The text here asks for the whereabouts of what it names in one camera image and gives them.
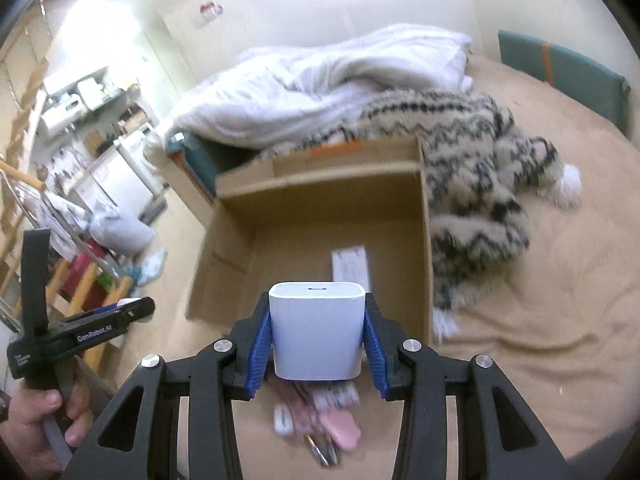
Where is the white flat power adapter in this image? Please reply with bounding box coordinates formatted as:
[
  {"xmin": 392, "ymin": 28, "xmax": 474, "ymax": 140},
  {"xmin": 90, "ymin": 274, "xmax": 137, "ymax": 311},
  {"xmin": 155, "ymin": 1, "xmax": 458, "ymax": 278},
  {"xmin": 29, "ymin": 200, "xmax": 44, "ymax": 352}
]
[{"xmin": 331, "ymin": 245, "xmax": 372, "ymax": 295}]

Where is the white water heater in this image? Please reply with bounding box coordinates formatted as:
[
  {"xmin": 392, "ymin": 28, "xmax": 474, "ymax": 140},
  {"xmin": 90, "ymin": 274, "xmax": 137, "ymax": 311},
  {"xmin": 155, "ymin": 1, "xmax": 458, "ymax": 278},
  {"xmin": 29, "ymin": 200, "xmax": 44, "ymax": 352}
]
[{"xmin": 39, "ymin": 105, "xmax": 81, "ymax": 137}]

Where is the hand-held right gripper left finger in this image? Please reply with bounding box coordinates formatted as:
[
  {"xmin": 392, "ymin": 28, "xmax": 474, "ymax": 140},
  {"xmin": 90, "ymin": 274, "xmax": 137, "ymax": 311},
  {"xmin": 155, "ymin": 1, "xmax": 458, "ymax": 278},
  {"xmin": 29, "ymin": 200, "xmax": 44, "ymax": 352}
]
[{"xmin": 62, "ymin": 290, "xmax": 274, "ymax": 480}]

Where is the thin small battery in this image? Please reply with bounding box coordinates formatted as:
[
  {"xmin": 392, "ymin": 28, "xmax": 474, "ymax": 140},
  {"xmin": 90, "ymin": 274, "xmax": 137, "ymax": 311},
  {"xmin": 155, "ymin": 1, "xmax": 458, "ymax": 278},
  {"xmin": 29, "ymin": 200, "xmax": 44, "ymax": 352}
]
[{"xmin": 306, "ymin": 435, "xmax": 342, "ymax": 467}]

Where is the white charger cube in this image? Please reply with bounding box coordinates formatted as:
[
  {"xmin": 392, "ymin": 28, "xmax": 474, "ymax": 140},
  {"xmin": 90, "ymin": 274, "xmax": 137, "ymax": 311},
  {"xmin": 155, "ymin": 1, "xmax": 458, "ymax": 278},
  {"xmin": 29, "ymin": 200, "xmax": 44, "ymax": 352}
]
[{"xmin": 268, "ymin": 281, "xmax": 366, "ymax": 382}]

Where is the white duvet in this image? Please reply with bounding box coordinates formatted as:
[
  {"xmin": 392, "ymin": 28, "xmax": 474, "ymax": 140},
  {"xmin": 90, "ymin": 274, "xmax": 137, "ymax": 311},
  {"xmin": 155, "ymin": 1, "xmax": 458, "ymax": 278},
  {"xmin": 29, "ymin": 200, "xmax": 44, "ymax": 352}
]
[{"xmin": 160, "ymin": 24, "xmax": 476, "ymax": 153}]

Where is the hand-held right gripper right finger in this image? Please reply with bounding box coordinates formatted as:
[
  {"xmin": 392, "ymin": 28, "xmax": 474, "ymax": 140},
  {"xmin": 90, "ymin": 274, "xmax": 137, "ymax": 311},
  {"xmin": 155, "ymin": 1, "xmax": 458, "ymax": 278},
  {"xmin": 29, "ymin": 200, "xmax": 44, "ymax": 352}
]
[{"xmin": 363, "ymin": 292, "xmax": 581, "ymax": 480}]

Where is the red bag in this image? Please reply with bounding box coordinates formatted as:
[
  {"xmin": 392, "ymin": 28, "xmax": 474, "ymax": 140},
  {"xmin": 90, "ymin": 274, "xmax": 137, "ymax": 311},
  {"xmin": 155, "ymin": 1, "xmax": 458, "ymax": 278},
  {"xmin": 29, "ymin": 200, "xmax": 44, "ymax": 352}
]
[{"xmin": 61, "ymin": 254, "xmax": 103, "ymax": 306}]

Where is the beige bed sheet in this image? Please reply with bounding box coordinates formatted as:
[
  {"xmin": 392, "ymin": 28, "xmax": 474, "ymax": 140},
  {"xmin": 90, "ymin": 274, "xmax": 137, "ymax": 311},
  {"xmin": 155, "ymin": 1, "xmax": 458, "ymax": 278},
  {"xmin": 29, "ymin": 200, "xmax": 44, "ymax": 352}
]
[{"xmin": 235, "ymin": 52, "xmax": 637, "ymax": 480}]

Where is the bathroom scale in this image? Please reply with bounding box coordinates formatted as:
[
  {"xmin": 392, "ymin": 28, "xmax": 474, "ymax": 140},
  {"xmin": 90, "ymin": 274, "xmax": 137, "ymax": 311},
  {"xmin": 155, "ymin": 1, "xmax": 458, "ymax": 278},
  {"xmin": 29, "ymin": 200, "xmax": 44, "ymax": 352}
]
[{"xmin": 136, "ymin": 249, "xmax": 167, "ymax": 287}]

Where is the teal cushion with orange stripe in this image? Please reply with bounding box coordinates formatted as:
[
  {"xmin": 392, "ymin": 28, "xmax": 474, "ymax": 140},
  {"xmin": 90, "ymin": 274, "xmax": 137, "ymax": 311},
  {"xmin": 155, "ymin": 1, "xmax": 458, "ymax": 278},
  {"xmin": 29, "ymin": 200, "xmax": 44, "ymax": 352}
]
[{"xmin": 497, "ymin": 30, "xmax": 631, "ymax": 133}]

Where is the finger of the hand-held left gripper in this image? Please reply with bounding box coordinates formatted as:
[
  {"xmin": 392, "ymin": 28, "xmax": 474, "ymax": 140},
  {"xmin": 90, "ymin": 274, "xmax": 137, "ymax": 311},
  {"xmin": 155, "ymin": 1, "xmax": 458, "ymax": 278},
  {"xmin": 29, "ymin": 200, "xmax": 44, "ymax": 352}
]
[{"xmin": 115, "ymin": 296, "xmax": 156, "ymax": 329}]

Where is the white round appliance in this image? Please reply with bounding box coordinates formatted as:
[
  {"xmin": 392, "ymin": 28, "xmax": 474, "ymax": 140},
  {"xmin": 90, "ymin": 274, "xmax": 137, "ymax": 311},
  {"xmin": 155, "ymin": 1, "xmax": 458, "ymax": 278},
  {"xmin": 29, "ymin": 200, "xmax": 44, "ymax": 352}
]
[{"xmin": 75, "ymin": 80, "xmax": 104, "ymax": 111}]

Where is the teal mattress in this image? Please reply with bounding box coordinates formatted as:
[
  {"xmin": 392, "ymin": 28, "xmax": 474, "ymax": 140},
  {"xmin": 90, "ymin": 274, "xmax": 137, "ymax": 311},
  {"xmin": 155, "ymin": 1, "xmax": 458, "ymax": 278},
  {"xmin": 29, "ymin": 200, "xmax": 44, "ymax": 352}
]
[{"xmin": 166, "ymin": 131, "xmax": 261, "ymax": 196}]

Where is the white plastic bag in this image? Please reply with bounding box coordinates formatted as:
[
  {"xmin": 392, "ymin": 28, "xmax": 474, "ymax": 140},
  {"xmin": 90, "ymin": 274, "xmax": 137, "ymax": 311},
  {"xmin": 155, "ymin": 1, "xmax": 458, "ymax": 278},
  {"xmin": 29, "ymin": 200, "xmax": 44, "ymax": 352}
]
[{"xmin": 90, "ymin": 202, "xmax": 156, "ymax": 254}]

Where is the cardboard box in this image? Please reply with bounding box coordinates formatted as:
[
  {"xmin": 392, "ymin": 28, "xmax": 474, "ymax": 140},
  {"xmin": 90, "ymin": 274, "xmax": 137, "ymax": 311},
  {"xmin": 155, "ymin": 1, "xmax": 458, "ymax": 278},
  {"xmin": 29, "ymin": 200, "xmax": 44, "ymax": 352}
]
[{"xmin": 186, "ymin": 135, "xmax": 448, "ymax": 480}]

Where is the person's left hand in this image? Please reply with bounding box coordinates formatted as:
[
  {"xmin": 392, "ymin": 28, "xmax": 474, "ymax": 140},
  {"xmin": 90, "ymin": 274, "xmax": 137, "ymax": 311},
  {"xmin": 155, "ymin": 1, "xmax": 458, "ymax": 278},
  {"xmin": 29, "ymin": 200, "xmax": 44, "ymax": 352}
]
[{"xmin": 0, "ymin": 356, "xmax": 94, "ymax": 476}]

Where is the white kitchen cabinet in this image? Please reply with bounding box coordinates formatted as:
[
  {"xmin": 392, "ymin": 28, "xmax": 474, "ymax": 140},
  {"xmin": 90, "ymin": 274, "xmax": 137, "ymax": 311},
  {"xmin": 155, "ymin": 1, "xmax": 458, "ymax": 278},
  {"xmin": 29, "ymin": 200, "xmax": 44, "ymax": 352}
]
[{"xmin": 70, "ymin": 132, "xmax": 163, "ymax": 211}]

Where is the white hanging cloth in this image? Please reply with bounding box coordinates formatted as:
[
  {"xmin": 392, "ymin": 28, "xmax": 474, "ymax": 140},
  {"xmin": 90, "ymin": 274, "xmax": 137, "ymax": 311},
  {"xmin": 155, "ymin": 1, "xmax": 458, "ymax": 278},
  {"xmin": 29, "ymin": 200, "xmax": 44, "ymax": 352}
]
[{"xmin": 42, "ymin": 191, "xmax": 90, "ymax": 257}]

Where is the wooden stair railing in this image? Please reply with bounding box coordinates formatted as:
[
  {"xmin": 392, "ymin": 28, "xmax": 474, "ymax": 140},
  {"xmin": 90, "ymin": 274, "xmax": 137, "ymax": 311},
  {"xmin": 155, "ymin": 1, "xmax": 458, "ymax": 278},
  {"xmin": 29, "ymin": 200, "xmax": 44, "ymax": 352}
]
[{"xmin": 0, "ymin": 157, "xmax": 135, "ymax": 366}]

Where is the pink cartoon case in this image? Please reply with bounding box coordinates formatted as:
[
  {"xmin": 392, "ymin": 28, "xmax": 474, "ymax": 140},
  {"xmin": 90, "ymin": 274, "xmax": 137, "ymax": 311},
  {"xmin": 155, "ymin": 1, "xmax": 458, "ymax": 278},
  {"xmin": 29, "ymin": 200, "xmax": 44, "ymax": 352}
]
[{"xmin": 317, "ymin": 407, "xmax": 362, "ymax": 450}]

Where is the cream black patterned fleece blanket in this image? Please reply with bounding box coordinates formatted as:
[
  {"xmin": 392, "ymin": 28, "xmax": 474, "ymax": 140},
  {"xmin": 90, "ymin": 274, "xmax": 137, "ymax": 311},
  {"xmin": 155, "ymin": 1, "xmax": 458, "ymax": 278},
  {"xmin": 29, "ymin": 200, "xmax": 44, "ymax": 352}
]
[{"xmin": 260, "ymin": 89, "xmax": 583, "ymax": 343}]

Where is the white tube with pink cap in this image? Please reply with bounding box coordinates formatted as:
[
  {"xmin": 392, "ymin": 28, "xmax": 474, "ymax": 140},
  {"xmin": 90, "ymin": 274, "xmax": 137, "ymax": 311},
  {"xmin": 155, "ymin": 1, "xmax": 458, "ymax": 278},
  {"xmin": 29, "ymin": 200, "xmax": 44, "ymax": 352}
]
[{"xmin": 272, "ymin": 401, "xmax": 321, "ymax": 437}]

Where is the wooden bed frame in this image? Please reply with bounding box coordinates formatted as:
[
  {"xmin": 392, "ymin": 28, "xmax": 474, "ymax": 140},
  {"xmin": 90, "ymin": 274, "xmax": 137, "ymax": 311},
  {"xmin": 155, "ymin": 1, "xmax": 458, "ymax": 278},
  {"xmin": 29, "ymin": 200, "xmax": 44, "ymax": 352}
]
[{"xmin": 169, "ymin": 154, "xmax": 217, "ymax": 217}]

